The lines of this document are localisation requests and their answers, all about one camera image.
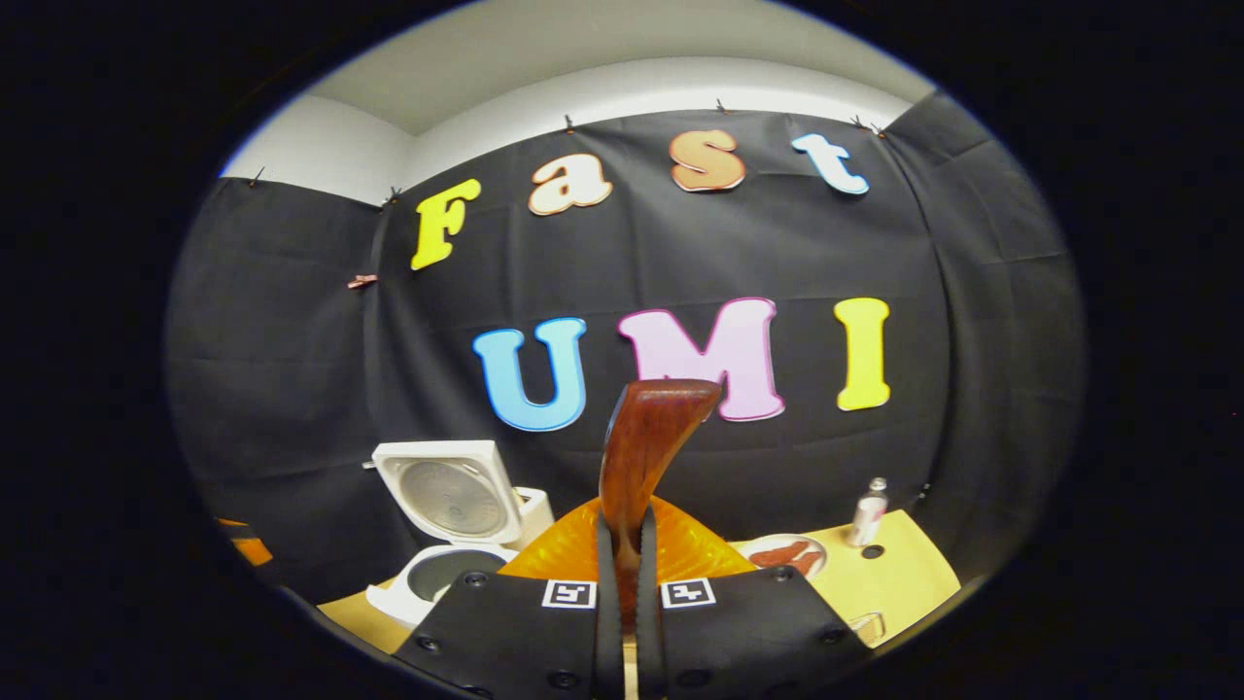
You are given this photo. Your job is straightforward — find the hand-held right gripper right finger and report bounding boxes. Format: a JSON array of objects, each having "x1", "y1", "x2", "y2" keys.
[{"x1": 637, "y1": 496, "x2": 872, "y2": 700}]

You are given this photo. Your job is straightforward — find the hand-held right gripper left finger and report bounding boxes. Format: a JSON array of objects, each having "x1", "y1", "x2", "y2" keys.
[{"x1": 392, "y1": 496, "x2": 623, "y2": 700}]

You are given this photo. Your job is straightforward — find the brown wooden spoon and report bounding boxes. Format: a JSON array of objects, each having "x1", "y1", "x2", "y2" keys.
[{"x1": 598, "y1": 379, "x2": 725, "y2": 633}]

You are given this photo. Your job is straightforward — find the white rice cooker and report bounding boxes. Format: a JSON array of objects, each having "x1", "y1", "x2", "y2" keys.
[{"x1": 364, "y1": 440, "x2": 531, "y2": 628}]

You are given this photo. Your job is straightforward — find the white round plate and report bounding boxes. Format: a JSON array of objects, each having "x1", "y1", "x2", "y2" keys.
[{"x1": 736, "y1": 533, "x2": 829, "y2": 581}]

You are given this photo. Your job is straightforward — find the black backdrop cloth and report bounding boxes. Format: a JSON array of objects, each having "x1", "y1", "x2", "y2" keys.
[{"x1": 165, "y1": 92, "x2": 1088, "y2": 604}]

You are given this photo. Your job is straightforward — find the clear bottle pink label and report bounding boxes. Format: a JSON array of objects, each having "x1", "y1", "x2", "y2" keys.
[{"x1": 847, "y1": 476, "x2": 889, "y2": 548}]

